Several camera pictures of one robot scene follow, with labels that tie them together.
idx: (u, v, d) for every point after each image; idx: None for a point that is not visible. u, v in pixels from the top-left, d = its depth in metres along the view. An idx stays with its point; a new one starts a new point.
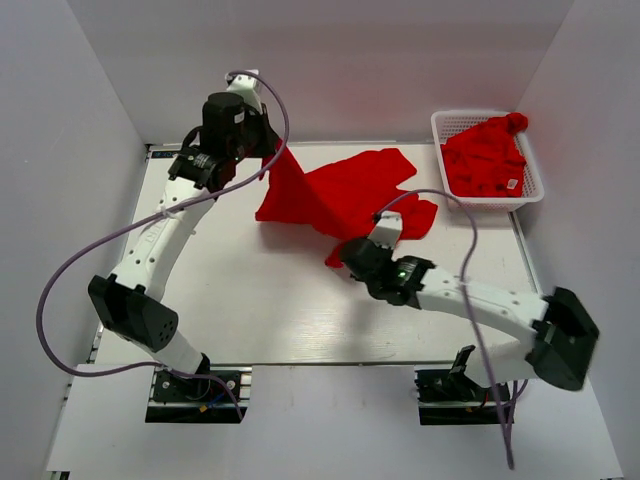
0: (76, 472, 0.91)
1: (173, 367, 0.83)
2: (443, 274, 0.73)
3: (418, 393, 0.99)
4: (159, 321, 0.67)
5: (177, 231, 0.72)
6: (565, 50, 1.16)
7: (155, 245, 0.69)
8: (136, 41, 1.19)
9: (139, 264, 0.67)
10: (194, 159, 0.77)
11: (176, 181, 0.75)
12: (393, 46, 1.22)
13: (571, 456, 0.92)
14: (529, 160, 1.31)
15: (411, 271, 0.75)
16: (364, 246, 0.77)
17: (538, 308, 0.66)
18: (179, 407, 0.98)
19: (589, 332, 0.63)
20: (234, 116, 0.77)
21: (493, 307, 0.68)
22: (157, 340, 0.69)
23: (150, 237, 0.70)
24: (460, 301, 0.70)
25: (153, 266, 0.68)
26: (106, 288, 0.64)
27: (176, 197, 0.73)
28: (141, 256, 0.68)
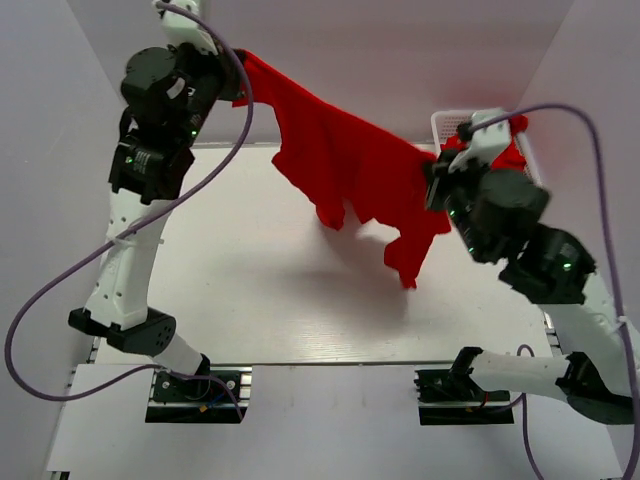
0: (76, 472, 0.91)
1: (172, 367, 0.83)
2: (602, 294, 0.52)
3: (418, 393, 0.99)
4: (149, 338, 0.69)
5: (138, 258, 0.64)
6: (564, 50, 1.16)
7: (117, 278, 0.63)
8: (137, 41, 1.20)
9: (107, 299, 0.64)
10: (134, 159, 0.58)
11: (121, 193, 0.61)
12: (394, 45, 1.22)
13: (572, 457, 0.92)
14: (528, 160, 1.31)
15: (573, 260, 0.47)
16: (530, 198, 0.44)
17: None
18: (179, 407, 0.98)
19: None
20: (168, 90, 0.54)
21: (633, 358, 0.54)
22: (152, 347, 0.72)
23: (112, 267, 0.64)
24: (611, 335, 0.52)
25: (121, 300, 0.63)
26: (84, 328, 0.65)
27: (125, 218, 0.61)
28: (107, 290, 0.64)
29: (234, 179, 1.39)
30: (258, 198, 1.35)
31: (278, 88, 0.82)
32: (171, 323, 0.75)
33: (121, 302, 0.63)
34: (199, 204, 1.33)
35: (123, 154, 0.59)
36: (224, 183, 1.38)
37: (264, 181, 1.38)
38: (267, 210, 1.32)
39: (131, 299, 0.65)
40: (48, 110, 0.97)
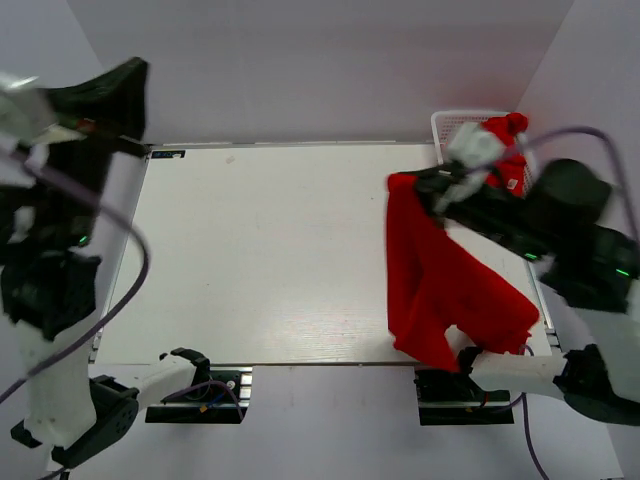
0: (76, 472, 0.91)
1: (164, 394, 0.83)
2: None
3: (418, 393, 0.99)
4: (104, 438, 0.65)
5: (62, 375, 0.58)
6: (564, 50, 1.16)
7: (48, 403, 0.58)
8: (135, 43, 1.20)
9: (42, 424, 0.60)
10: (20, 295, 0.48)
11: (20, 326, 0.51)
12: (392, 46, 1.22)
13: (572, 458, 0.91)
14: (529, 160, 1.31)
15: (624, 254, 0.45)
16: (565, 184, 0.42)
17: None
18: (178, 407, 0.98)
19: None
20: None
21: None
22: (112, 436, 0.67)
23: (37, 394, 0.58)
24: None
25: (56, 426, 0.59)
26: (28, 447, 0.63)
27: (32, 352, 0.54)
28: (41, 416, 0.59)
29: (233, 179, 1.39)
30: (258, 200, 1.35)
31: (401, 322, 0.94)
32: (132, 405, 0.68)
33: (60, 423, 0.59)
34: (199, 206, 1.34)
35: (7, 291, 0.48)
36: (223, 183, 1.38)
37: (264, 181, 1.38)
38: (267, 211, 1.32)
39: (69, 413, 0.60)
40: None
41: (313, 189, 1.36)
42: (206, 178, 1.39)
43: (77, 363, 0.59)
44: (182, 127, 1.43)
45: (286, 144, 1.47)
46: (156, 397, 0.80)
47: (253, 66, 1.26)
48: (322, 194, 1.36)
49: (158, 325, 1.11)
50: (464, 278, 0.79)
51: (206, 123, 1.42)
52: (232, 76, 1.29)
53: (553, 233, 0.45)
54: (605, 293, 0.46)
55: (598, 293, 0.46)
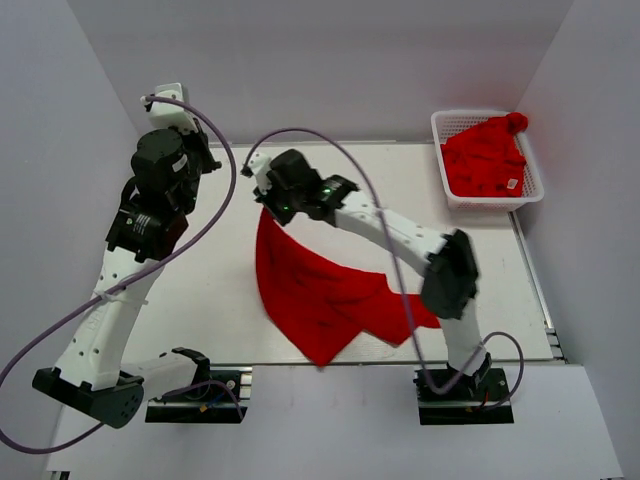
0: (77, 472, 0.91)
1: (165, 392, 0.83)
2: (363, 199, 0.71)
3: (418, 393, 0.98)
4: (116, 408, 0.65)
5: (123, 312, 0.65)
6: (563, 50, 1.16)
7: (100, 333, 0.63)
8: (136, 42, 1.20)
9: (82, 358, 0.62)
10: (133, 224, 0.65)
11: (116, 251, 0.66)
12: (393, 46, 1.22)
13: (571, 457, 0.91)
14: (529, 160, 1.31)
15: (335, 188, 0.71)
16: (297, 157, 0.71)
17: (436, 242, 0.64)
18: (179, 407, 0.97)
19: (471, 271, 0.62)
20: (175, 161, 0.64)
21: (397, 235, 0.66)
22: (118, 417, 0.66)
23: (94, 325, 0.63)
24: (377, 227, 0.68)
25: (98, 358, 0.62)
26: (50, 391, 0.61)
27: (117, 273, 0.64)
28: (84, 347, 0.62)
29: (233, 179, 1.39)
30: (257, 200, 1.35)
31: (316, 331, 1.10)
32: (137, 390, 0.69)
33: (100, 357, 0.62)
34: (198, 205, 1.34)
35: (123, 218, 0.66)
36: (223, 183, 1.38)
37: None
38: None
39: (108, 357, 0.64)
40: (47, 110, 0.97)
41: None
42: (205, 178, 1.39)
43: (133, 314, 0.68)
44: None
45: (286, 144, 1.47)
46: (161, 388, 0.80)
47: (253, 66, 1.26)
48: None
49: (158, 325, 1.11)
50: (323, 276, 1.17)
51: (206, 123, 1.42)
52: (232, 76, 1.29)
53: (291, 187, 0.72)
54: (340, 218, 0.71)
55: (323, 214, 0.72)
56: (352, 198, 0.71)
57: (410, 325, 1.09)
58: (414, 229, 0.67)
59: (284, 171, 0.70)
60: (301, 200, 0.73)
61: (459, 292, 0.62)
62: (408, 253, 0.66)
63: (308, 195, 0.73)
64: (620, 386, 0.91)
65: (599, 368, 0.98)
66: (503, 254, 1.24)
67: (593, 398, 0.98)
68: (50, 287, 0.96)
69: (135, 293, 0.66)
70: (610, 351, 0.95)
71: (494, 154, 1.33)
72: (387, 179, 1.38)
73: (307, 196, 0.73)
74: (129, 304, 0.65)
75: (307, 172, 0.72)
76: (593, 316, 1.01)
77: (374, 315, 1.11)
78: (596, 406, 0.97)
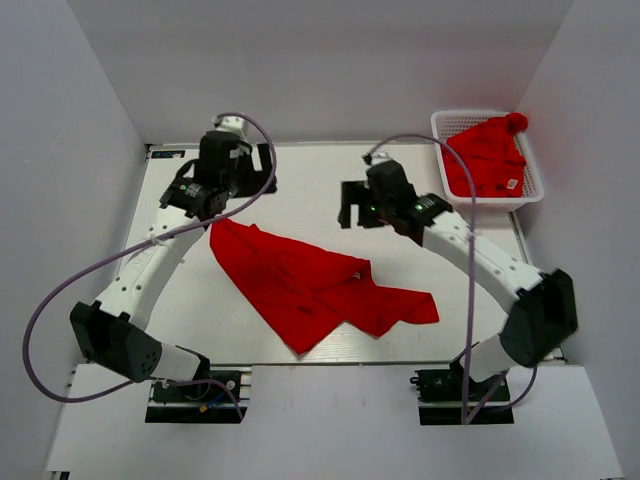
0: (77, 472, 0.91)
1: (170, 377, 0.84)
2: (455, 221, 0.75)
3: (418, 393, 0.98)
4: (141, 355, 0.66)
5: (167, 258, 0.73)
6: (563, 51, 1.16)
7: (143, 272, 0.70)
8: (136, 43, 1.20)
9: (125, 292, 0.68)
10: (187, 188, 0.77)
11: (168, 210, 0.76)
12: (393, 47, 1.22)
13: (571, 458, 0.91)
14: (528, 160, 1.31)
15: (428, 206, 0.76)
16: (394, 168, 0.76)
17: (531, 281, 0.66)
18: (178, 407, 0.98)
19: (568, 324, 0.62)
20: (234, 150, 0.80)
21: (489, 266, 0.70)
22: (138, 371, 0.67)
23: (139, 265, 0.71)
24: (465, 251, 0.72)
25: (139, 293, 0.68)
26: (87, 320, 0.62)
27: (166, 225, 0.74)
28: (127, 283, 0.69)
29: None
30: (257, 200, 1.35)
31: (299, 316, 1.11)
32: (157, 349, 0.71)
33: (140, 293, 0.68)
34: None
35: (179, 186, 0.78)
36: None
37: None
38: (267, 210, 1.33)
39: (145, 296, 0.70)
40: (46, 111, 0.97)
41: (313, 189, 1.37)
42: None
43: (170, 267, 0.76)
44: (182, 127, 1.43)
45: (286, 144, 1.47)
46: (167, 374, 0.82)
47: (253, 66, 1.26)
48: (322, 194, 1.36)
49: (158, 325, 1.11)
50: (303, 264, 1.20)
51: (206, 122, 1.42)
52: (232, 76, 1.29)
53: (383, 197, 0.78)
54: (428, 235, 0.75)
55: (411, 230, 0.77)
56: (443, 219, 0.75)
57: (392, 315, 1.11)
58: (508, 262, 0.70)
59: (381, 180, 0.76)
60: (392, 211, 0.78)
61: (545, 338, 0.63)
62: (497, 284, 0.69)
63: (399, 208, 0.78)
64: (620, 386, 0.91)
65: (599, 368, 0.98)
66: None
67: (593, 397, 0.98)
68: (50, 288, 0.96)
69: (178, 245, 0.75)
70: (610, 352, 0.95)
71: (494, 154, 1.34)
72: None
73: (398, 208, 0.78)
74: (170, 254, 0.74)
75: (404, 186, 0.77)
76: (593, 316, 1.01)
77: (356, 305, 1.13)
78: (595, 406, 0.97)
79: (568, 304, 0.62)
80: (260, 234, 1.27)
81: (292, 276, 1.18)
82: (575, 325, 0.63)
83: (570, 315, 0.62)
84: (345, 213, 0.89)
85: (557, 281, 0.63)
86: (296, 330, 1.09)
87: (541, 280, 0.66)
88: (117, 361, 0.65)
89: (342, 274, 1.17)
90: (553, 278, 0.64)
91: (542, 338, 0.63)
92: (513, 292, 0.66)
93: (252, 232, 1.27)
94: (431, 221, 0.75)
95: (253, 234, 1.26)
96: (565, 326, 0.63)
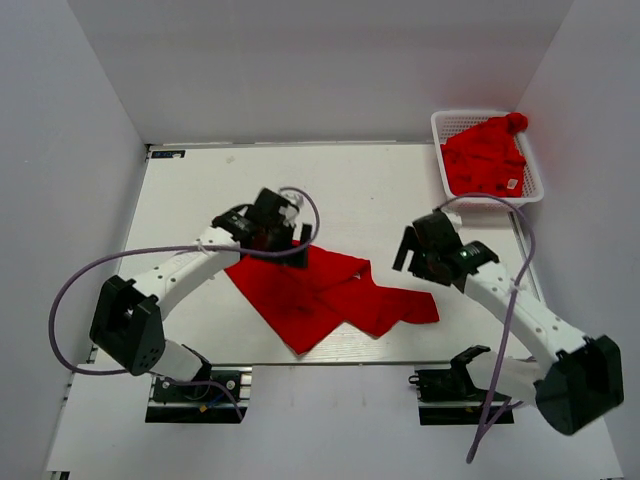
0: (77, 472, 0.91)
1: (169, 375, 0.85)
2: (499, 272, 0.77)
3: (417, 393, 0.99)
4: (146, 346, 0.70)
5: (204, 265, 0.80)
6: (563, 51, 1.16)
7: (181, 270, 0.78)
8: (136, 43, 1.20)
9: (160, 279, 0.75)
10: (237, 219, 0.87)
11: (216, 230, 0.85)
12: (393, 47, 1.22)
13: (571, 457, 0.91)
14: (529, 160, 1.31)
15: (472, 254, 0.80)
16: (437, 218, 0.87)
17: (573, 346, 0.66)
18: (178, 407, 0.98)
19: (612, 393, 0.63)
20: (283, 206, 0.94)
21: (530, 323, 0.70)
22: (137, 361, 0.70)
23: (179, 262, 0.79)
24: (504, 302, 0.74)
25: (171, 285, 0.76)
26: (118, 292, 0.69)
27: (212, 240, 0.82)
28: (165, 273, 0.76)
29: (234, 179, 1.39)
30: None
31: (299, 317, 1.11)
32: (160, 350, 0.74)
33: (171, 286, 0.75)
34: (199, 206, 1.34)
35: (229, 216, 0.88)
36: (223, 183, 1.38)
37: (264, 181, 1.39)
38: None
39: (175, 290, 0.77)
40: (46, 111, 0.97)
41: (313, 189, 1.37)
42: (205, 178, 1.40)
43: (204, 275, 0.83)
44: (182, 127, 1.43)
45: (286, 144, 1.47)
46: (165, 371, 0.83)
47: (253, 66, 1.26)
48: (322, 194, 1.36)
49: None
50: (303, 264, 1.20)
51: (205, 122, 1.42)
52: (232, 76, 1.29)
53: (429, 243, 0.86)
54: (470, 283, 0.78)
55: (453, 275, 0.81)
56: (486, 268, 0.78)
57: (391, 315, 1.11)
58: (550, 322, 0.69)
59: (424, 227, 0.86)
60: (437, 257, 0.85)
61: (587, 407, 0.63)
62: (537, 343, 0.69)
63: (443, 254, 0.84)
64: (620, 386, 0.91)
65: None
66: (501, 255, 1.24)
67: None
68: (50, 288, 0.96)
69: (218, 260, 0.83)
70: None
71: (494, 154, 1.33)
72: (387, 179, 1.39)
73: (441, 253, 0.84)
74: (207, 265, 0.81)
75: (448, 234, 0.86)
76: (593, 316, 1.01)
77: (356, 305, 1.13)
78: None
79: (612, 372, 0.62)
80: None
81: (292, 276, 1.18)
82: (619, 396, 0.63)
83: (614, 384, 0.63)
84: (399, 257, 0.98)
85: (600, 348, 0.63)
86: (297, 330, 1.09)
87: (584, 345, 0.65)
88: (123, 342, 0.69)
89: (342, 274, 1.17)
90: (597, 344, 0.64)
91: (584, 407, 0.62)
92: (552, 354, 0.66)
93: None
94: (474, 270, 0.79)
95: None
96: (609, 396, 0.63)
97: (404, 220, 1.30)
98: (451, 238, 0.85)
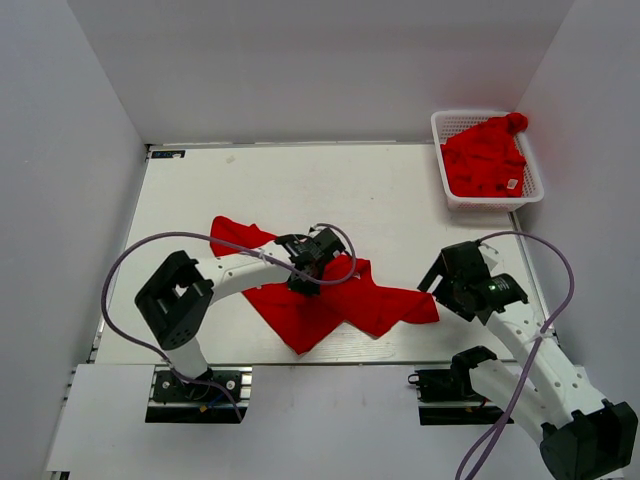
0: (77, 472, 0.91)
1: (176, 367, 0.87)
2: (525, 314, 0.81)
3: (418, 393, 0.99)
4: (184, 325, 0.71)
5: (260, 271, 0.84)
6: (563, 51, 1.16)
7: (242, 267, 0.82)
8: (136, 43, 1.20)
9: (219, 269, 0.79)
10: (298, 244, 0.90)
11: (278, 247, 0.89)
12: (393, 47, 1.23)
13: None
14: (529, 160, 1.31)
15: (501, 287, 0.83)
16: (467, 246, 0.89)
17: (590, 407, 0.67)
18: (178, 407, 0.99)
19: (619, 457, 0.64)
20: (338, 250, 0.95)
21: (550, 375, 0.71)
22: (171, 337, 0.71)
23: (239, 258, 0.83)
24: (527, 349, 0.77)
25: (227, 278, 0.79)
26: (181, 265, 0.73)
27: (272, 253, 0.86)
28: (226, 266, 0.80)
29: (234, 179, 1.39)
30: (258, 199, 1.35)
31: (300, 317, 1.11)
32: (193, 333, 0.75)
33: (227, 278, 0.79)
34: (199, 206, 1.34)
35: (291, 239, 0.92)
36: (222, 183, 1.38)
37: (263, 181, 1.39)
38: (266, 210, 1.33)
39: (227, 284, 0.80)
40: (46, 112, 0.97)
41: (313, 189, 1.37)
42: (205, 178, 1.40)
43: (256, 281, 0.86)
44: (182, 127, 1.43)
45: (286, 144, 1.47)
46: (180, 363, 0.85)
47: (253, 66, 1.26)
48: (322, 193, 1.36)
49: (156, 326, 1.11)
50: None
51: (206, 123, 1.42)
52: (232, 76, 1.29)
53: (457, 270, 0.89)
54: (494, 319, 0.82)
55: (478, 304, 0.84)
56: (515, 308, 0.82)
57: (392, 315, 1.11)
58: (571, 378, 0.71)
59: (454, 256, 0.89)
60: (463, 284, 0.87)
61: (592, 464, 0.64)
62: (553, 395, 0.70)
63: (470, 282, 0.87)
64: (620, 386, 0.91)
65: (599, 367, 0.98)
66: (501, 254, 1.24)
67: None
68: (51, 288, 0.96)
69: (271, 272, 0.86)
70: (610, 351, 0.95)
71: (494, 154, 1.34)
72: (387, 179, 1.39)
73: (467, 281, 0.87)
74: (261, 271, 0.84)
75: (476, 263, 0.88)
76: (592, 315, 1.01)
77: (356, 305, 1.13)
78: None
79: (625, 439, 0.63)
80: (260, 233, 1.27)
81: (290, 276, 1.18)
82: (625, 459, 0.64)
83: (624, 448, 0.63)
84: (427, 278, 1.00)
85: (617, 412, 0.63)
86: (299, 330, 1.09)
87: (601, 409, 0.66)
88: (165, 314, 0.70)
89: (343, 274, 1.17)
90: (614, 408, 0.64)
91: (588, 465, 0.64)
92: (568, 412, 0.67)
93: (252, 230, 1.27)
94: (501, 307, 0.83)
95: (252, 233, 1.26)
96: (616, 459, 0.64)
97: (404, 220, 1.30)
98: (479, 268, 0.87)
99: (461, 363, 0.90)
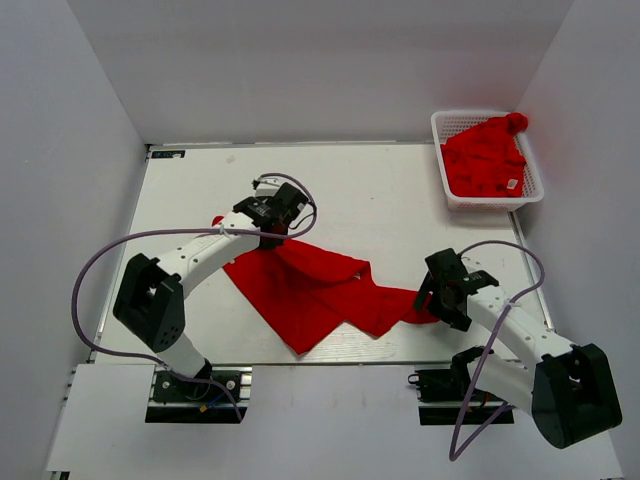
0: (77, 472, 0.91)
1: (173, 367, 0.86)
2: (496, 292, 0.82)
3: (418, 393, 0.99)
4: (167, 324, 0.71)
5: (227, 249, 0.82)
6: (563, 51, 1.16)
7: (204, 250, 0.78)
8: (135, 43, 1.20)
9: (182, 259, 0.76)
10: (258, 206, 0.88)
11: (238, 214, 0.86)
12: (394, 46, 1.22)
13: (570, 458, 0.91)
14: (529, 160, 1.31)
15: (474, 278, 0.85)
16: (445, 250, 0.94)
17: (560, 350, 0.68)
18: (178, 407, 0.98)
19: (604, 405, 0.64)
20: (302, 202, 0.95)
21: (521, 333, 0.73)
22: (159, 339, 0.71)
23: (202, 243, 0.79)
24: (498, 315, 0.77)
25: (194, 265, 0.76)
26: (142, 270, 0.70)
27: (235, 224, 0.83)
28: (187, 254, 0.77)
29: (234, 179, 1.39)
30: None
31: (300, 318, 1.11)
32: (178, 327, 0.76)
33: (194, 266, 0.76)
34: (198, 206, 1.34)
35: (251, 203, 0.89)
36: (222, 183, 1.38)
37: None
38: None
39: (196, 271, 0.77)
40: (46, 112, 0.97)
41: (312, 189, 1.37)
42: (205, 178, 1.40)
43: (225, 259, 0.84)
44: (182, 127, 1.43)
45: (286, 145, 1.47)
46: (178, 363, 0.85)
47: (253, 66, 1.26)
48: (322, 193, 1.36)
49: None
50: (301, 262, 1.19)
51: (205, 122, 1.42)
52: (232, 76, 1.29)
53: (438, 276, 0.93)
54: (471, 303, 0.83)
55: (457, 297, 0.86)
56: (486, 290, 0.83)
57: (392, 315, 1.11)
58: (540, 331, 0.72)
59: (435, 262, 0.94)
60: (445, 285, 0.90)
61: (580, 414, 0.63)
62: (526, 350, 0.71)
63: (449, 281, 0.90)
64: (620, 386, 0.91)
65: None
66: (501, 254, 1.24)
67: None
68: (51, 288, 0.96)
69: (237, 245, 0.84)
70: (610, 351, 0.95)
71: (494, 154, 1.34)
72: (388, 179, 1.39)
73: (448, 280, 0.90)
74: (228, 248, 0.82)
75: (455, 265, 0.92)
76: (592, 315, 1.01)
77: (356, 305, 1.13)
78: None
79: (602, 381, 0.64)
80: None
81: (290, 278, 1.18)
82: (614, 410, 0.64)
83: (607, 395, 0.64)
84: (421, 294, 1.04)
85: (589, 355, 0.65)
86: (300, 331, 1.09)
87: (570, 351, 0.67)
88: (145, 320, 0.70)
89: (342, 274, 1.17)
90: (585, 351, 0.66)
91: (578, 415, 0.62)
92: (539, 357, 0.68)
93: None
94: (474, 291, 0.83)
95: None
96: (604, 408, 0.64)
97: (405, 220, 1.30)
98: (458, 269, 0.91)
99: (461, 361, 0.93)
